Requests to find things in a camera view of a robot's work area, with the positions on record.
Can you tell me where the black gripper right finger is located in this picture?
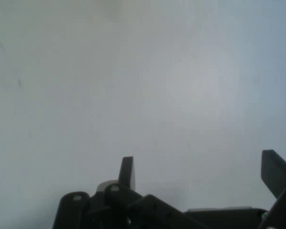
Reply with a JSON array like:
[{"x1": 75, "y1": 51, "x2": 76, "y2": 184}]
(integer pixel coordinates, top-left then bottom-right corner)
[{"x1": 257, "y1": 149, "x2": 286, "y2": 229}]

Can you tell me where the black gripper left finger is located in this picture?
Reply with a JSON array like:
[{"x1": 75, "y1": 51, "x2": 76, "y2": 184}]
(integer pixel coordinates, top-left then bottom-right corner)
[{"x1": 52, "y1": 156, "x2": 207, "y2": 229}]

